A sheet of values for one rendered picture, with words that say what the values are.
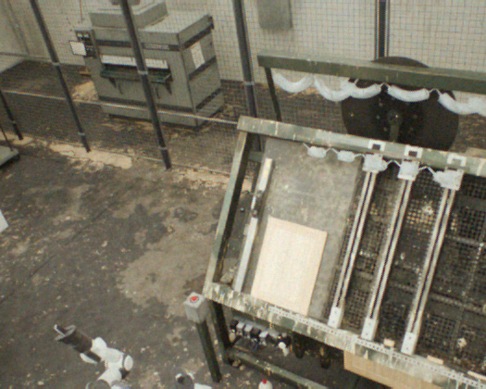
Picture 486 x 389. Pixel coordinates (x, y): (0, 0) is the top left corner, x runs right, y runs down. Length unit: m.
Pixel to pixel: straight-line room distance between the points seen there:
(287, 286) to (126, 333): 1.90
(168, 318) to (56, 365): 1.02
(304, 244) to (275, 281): 0.32
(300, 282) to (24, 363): 2.70
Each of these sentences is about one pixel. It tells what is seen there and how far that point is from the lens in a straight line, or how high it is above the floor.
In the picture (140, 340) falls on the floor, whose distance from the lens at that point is 4.89.
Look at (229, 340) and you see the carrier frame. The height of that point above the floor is 0.22.
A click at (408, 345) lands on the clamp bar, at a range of 3.30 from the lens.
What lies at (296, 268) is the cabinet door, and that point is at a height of 1.11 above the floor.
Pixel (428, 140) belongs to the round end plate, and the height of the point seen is 1.71.
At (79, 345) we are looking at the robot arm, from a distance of 2.80.
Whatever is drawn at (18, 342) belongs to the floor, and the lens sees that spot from 5.41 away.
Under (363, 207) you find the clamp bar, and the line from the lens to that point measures 3.34.
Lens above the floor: 3.54
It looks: 38 degrees down
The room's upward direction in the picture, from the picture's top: 9 degrees counter-clockwise
